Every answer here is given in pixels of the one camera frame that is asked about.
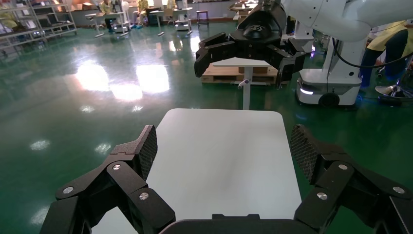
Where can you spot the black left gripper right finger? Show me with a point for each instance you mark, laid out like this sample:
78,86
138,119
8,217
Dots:
355,193

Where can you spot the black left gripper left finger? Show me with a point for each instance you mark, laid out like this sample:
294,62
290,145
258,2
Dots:
96,193

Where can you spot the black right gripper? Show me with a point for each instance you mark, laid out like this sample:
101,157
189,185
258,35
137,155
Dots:
258,42

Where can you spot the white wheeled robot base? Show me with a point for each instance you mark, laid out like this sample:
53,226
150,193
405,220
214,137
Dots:
338,84

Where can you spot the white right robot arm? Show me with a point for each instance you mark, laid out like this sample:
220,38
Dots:
322,16

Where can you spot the wooden pallet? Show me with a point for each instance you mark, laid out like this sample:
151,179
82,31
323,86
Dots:
219,76

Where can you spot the dark wooden stool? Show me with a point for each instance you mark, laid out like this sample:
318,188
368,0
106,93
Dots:
202,13

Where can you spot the white desk with thin legs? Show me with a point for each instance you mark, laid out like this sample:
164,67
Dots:
180,9
106,14

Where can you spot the metal swivel chair base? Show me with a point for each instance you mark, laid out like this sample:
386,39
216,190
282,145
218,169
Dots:
390,90

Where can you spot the seated person in yellow shirt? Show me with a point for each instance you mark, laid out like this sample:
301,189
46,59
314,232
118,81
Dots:
142,8

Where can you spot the person in yellow and blue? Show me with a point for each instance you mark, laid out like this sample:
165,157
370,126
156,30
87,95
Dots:
393,42

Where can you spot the grey metal shelving rack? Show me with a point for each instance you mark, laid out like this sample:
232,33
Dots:
19,34

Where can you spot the small white pedestal table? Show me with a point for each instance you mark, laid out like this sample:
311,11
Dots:
247,93

